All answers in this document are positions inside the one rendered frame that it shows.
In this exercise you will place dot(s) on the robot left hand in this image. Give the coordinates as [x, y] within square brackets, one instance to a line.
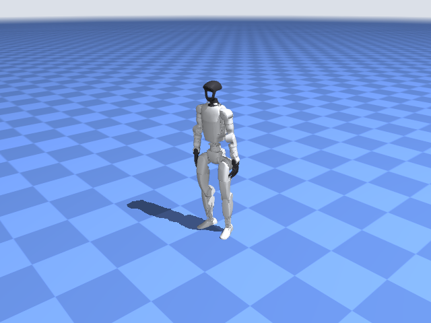
[234, 168]

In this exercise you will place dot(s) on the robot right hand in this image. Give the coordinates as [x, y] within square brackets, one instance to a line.
[196, 156]

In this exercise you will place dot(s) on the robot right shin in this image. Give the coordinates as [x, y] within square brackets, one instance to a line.
[208, 203]

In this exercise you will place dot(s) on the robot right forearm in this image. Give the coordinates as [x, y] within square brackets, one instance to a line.
[197, 141]

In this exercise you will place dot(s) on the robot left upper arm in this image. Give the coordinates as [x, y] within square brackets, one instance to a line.
[227, 117]

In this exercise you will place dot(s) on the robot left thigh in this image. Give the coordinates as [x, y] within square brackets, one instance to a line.
[224, 168]

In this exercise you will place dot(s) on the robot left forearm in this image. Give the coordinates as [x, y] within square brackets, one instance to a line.
[233, 149]

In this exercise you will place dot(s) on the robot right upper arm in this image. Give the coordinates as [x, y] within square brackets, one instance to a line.
[198, 129]

